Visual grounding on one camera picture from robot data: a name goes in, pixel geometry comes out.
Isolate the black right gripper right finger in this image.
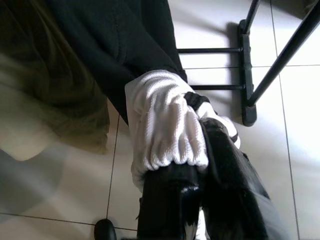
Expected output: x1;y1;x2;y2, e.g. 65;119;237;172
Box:
199;117;279;240

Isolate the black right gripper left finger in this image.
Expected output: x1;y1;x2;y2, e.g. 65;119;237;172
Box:
136;163;204;240

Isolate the white ribbed knit garment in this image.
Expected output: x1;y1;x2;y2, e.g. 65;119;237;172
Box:
123;69;242;191

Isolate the black robot foot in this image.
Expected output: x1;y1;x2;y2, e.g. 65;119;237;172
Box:
94;218;117;240

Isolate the black clothes rack silver bar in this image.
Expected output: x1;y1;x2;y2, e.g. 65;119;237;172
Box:
177;0;320;127

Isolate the black T-shirt blue print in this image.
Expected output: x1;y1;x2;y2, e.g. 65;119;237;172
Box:
47;0;188;126

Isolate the beige hanging shirt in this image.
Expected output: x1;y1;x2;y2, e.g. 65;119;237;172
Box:
0;0;111;162

